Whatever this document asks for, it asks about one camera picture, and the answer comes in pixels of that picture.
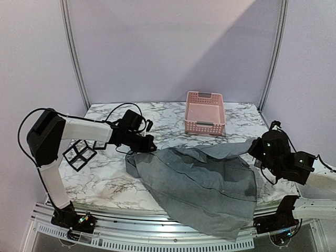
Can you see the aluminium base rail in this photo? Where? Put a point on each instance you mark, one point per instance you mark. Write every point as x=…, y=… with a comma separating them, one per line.
x=126, y=230

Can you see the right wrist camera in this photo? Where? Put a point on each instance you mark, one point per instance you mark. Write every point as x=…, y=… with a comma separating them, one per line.
x=275, y=125

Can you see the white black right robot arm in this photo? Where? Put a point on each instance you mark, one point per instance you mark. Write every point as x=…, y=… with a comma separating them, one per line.
x=272, y=151

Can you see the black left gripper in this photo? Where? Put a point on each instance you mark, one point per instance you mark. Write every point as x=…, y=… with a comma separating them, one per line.
x=147, y=147

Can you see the black frame display box pair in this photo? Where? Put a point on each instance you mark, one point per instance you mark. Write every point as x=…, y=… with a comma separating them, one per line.
x=79, y=154

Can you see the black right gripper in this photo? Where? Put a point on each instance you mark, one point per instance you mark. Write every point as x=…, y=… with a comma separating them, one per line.
x=255, y=148

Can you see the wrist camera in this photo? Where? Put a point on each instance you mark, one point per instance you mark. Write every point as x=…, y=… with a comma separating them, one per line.
x=275, y=125
x=148, y=126

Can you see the aluminium corner post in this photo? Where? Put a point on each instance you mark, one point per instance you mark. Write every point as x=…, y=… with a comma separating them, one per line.
x=65, y=11
x=275, y=54

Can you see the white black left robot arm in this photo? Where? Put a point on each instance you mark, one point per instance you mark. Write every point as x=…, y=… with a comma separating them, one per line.
x=90, y=136

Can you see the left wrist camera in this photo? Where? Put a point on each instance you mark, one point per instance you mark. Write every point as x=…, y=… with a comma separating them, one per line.
x=148, y=126

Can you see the right aluminium corner post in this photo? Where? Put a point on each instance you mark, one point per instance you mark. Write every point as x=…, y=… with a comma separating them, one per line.
x=275, y=54

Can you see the grey button-up shirt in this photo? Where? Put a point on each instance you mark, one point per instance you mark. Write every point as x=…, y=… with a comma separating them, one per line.
x=209, y=188

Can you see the left aluminium corner post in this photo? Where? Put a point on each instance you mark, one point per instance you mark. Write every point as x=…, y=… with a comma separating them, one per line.
x=65, y=11

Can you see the pink perforated plastic basket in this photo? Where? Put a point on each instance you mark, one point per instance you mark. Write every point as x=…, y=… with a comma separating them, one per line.
x=204, y=113

